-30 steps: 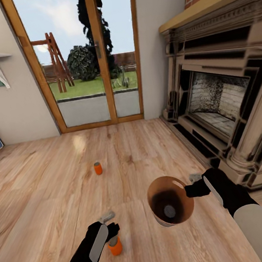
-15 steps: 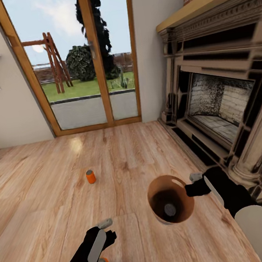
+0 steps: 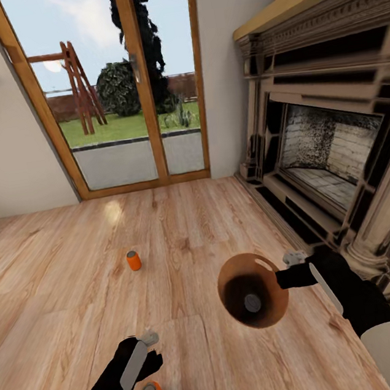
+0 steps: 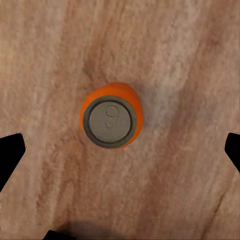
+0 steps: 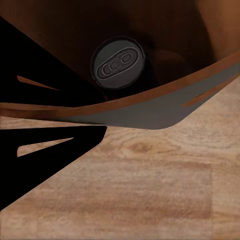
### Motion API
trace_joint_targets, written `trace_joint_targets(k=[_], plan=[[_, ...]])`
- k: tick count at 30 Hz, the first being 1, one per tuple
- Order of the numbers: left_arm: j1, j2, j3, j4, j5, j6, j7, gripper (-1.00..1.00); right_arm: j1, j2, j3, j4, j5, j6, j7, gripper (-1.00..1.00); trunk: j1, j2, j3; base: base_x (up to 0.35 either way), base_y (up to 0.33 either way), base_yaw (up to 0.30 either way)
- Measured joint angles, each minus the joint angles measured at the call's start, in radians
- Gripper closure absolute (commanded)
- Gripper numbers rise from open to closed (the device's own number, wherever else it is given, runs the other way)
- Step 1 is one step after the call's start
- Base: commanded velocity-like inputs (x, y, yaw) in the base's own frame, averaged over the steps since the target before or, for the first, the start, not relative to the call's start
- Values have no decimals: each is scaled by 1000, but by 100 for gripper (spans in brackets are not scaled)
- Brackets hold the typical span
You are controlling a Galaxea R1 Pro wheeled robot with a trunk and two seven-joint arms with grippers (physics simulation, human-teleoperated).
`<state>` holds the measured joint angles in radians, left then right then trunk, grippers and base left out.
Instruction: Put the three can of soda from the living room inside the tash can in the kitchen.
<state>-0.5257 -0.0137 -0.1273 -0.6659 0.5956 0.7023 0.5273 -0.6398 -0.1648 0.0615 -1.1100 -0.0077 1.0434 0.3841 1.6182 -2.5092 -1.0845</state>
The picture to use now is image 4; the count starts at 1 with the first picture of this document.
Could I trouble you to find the can of soda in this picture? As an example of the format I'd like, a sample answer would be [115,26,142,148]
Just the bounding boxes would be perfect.
[79,82,143,149]

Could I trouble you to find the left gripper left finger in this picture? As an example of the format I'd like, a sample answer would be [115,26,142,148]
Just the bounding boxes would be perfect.
[0,133,26,192]

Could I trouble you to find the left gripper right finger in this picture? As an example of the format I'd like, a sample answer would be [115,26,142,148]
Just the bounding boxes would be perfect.
[224,133,240,172]

